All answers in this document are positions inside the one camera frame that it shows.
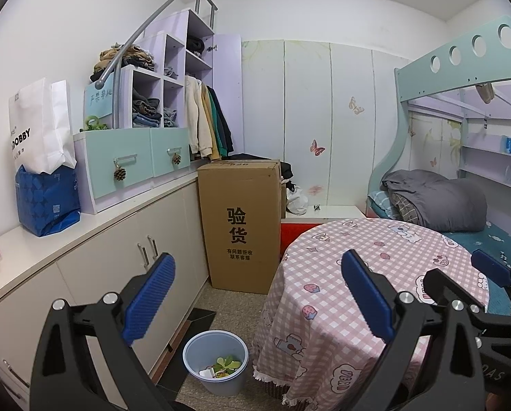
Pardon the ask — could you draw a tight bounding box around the blue patterned bag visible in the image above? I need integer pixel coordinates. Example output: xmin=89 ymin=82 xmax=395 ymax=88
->
xmin=15 ymin=163 xmax=82 ymax=237

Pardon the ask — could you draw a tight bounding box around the cream cabinet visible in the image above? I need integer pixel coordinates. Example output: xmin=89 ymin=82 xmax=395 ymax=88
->
xmin=0 ymin=171 xmax=211 ymax=411

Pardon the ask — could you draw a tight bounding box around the tall cardboard box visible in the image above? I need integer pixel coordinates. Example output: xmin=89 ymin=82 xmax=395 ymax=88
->
xmin=196 ymin=159 xmax=287 ymax=295

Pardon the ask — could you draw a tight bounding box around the blue plaid pillow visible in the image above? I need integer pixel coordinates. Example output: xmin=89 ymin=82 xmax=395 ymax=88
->
xmin=368 ymin=190 xmax=399 ymax=220

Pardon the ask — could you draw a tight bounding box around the teal bunk bed frame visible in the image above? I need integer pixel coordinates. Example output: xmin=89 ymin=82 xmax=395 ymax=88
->
xmin=364 ymin=14 xmax=511 ymax=232

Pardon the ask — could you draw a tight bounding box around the black hanging jacket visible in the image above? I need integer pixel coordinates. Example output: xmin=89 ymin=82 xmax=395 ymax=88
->
xmin=208 ymin=88 xmax=235 ymax=152

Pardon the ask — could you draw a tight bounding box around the narrow teal drawer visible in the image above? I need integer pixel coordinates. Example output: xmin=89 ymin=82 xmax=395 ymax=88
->
xmin=150 ymin=128 xmax=191 ymax=178

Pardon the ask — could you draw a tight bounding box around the black clothing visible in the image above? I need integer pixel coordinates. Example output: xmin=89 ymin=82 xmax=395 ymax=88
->
xmin=280 ymin=160 xmax=296 ymax=193

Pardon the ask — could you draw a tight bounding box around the teal patterned bed sheet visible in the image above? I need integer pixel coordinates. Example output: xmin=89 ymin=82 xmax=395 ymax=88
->
xmin=441 ymin=222 xmax=511 ymax=314

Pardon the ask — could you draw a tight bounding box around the folded dark jeans stack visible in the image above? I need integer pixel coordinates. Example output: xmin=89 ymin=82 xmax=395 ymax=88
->
xmin=132 ymin=96 xmax=162 ymax=128

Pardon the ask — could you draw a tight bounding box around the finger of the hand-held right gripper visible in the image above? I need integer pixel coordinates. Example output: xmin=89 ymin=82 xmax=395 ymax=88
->
xmin=470 ymin=248 xmax=511 ymax=317
xmin=422 ymin=267 xmax=511 ymax=335

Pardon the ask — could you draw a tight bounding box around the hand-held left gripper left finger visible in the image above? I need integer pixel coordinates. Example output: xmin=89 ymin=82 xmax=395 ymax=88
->
xmin=29 ymin=252 xmax=177 ymax=411

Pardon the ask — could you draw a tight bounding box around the green plastic ornament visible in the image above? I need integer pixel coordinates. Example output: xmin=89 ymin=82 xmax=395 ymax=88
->
xmin=82 ymin=115 xmax=107 ymax=132

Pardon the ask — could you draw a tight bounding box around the green hanging garment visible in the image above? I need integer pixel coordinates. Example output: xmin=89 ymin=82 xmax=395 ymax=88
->
xmin=207 ymin=90 xmax=229 ymax=155

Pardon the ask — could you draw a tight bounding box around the white plastic bag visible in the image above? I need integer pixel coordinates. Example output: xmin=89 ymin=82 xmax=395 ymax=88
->
xmin=286 ymin=186 xmax=310 ymax=216

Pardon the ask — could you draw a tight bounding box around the brown clothes pile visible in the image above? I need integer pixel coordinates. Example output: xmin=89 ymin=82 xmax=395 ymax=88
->
xmin=93 ymin=43 xmax=157 ymax=82

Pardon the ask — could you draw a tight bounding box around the white paper bag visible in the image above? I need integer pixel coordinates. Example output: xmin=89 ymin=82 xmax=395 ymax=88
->
xmin=8 ymin=77 xmax=77 ymax=175

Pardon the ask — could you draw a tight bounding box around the light blue waste bin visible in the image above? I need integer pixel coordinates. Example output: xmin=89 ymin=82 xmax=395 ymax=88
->
xmin=182 ymin=329 xmax=250 ymax=397

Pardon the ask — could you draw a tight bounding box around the cream hanging jacket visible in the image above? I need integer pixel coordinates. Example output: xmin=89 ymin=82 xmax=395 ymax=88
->
xmin=184 ymin=76 xmax=213 ymax=158

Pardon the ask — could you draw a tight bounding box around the wide teal drawer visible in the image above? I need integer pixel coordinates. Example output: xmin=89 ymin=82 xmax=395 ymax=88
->
xmin=85 ymin=130 xmax=154 ymax=200

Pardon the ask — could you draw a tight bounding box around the grey metal handrail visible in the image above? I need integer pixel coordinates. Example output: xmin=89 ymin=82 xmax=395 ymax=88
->
xmin=95 ymin=0 xmax=218 ymax=129

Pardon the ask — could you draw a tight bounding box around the black flat board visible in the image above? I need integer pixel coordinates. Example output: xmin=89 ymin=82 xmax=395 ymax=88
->
xmin=155 ymin=308 xmax=217 ymax=395

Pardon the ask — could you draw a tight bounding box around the white wardrobe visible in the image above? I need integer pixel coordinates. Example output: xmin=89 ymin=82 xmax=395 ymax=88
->
xmin=242 ymin=39 xmax=412 ymax=219

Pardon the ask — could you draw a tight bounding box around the yellow hanging garment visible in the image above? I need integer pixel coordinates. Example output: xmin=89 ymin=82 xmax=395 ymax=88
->
xmin=202 ymin=90 xmax=222 ymax=160

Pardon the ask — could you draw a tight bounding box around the teal lettered panel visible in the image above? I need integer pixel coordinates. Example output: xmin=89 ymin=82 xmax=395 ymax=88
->
xmin=83 ymin=72 xmax=124 ymax=124

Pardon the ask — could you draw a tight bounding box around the grey quilt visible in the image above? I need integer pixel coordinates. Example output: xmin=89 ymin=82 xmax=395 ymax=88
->
xmin=381 ymin=169 xmax=488 ymax=234

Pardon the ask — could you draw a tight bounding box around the red bench with white top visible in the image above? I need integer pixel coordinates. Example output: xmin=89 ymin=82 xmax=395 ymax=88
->
xmin=280 ymin=204 xmax=366 ymax=262

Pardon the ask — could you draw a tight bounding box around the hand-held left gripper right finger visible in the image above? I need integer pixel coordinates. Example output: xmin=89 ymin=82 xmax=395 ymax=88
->
xmin=341 ymin=249 xmax=487 ymax=411

